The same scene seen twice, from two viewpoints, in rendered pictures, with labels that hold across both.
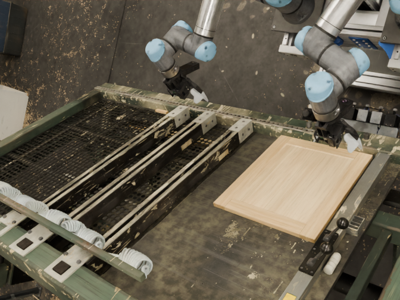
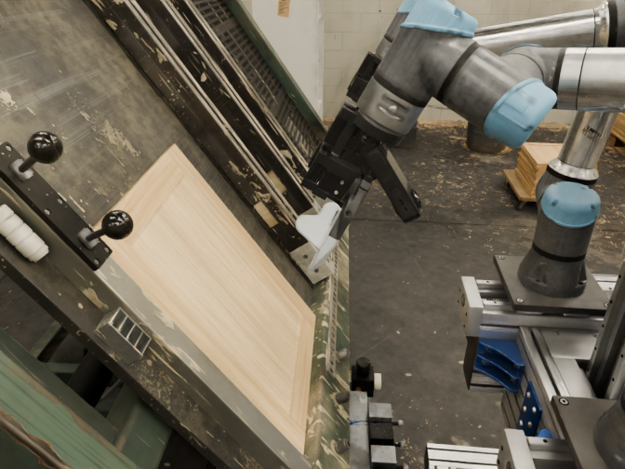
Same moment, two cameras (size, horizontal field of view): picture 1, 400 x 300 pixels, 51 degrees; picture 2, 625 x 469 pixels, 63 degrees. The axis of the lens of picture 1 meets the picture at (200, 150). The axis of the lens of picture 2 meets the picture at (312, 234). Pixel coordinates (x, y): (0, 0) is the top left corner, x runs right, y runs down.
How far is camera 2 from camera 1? 1.06 m
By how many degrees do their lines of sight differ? 26
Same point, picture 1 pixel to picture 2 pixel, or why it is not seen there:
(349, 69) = (500, 69)
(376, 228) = (120, 419)
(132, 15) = (441, 231)
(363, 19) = (577, 388)
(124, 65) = (375, 231)
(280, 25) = (508, 263)
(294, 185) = (218, 278)
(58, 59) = not seen: hidden behind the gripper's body
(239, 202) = (177, 177)
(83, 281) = not seen: outside the picture
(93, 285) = not seen: outside the picture
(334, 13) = (612, 50)
